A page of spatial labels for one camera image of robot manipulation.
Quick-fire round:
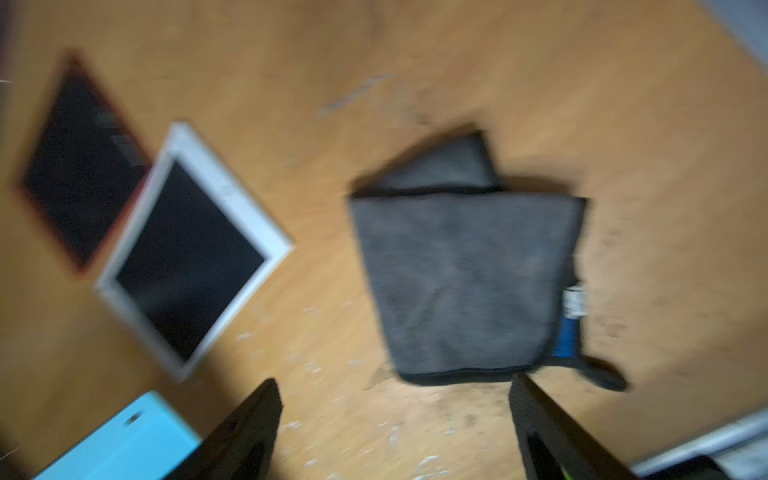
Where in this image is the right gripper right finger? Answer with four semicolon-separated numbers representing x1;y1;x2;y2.
509;373;636;480

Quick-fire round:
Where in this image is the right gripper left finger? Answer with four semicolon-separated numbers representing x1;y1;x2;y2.
166;378;283;480

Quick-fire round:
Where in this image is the blue-edged white drawing tablet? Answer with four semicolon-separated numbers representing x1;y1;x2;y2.
37;391;201;479

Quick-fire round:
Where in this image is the grey microfibre cloth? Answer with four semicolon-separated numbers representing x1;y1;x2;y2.
347;128;630;393

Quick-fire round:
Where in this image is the red drawing tablet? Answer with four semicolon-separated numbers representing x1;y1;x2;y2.
16;51;152;272

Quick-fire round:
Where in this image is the aluminium front rail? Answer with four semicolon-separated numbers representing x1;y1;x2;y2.
630;408;767;479

